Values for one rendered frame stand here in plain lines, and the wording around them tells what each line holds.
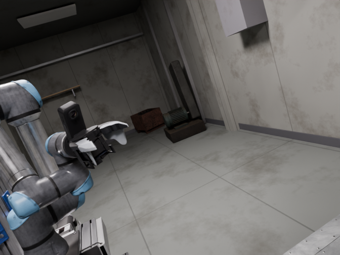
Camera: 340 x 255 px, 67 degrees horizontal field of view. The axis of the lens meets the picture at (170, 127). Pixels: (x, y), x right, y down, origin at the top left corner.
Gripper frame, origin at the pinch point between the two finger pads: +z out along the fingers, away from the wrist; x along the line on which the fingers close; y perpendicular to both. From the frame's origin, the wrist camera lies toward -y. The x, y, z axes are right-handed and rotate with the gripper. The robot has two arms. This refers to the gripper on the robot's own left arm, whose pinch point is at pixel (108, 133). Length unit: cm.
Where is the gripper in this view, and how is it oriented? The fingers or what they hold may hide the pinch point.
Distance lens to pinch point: 55.5
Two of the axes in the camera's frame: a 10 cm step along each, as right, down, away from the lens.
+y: 4.2, 8.6, 3.0
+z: 6.7, -0.7, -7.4
